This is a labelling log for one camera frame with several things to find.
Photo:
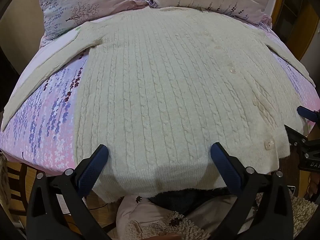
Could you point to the pink fleece-collar jacket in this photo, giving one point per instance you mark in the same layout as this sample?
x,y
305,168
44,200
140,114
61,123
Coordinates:
x,y
155,220

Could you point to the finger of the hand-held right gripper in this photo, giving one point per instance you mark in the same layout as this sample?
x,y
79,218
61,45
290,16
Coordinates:
x,y
308,113
296,133

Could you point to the dark knit cloth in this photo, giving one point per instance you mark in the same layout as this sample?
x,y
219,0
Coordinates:
x,y
180,200

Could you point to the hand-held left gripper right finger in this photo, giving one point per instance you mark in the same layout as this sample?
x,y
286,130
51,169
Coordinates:
x,y
225,166

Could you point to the floral pink bed sheet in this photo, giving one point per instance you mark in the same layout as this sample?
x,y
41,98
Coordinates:
x,y
47,120

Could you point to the wooden headboard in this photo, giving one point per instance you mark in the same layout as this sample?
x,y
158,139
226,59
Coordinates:
x,y
295,12

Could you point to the wooden chair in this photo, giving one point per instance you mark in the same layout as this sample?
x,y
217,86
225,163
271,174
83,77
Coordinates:
x,y
17,187

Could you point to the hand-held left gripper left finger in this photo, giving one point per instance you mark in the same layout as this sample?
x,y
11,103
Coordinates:
x,y
93,166

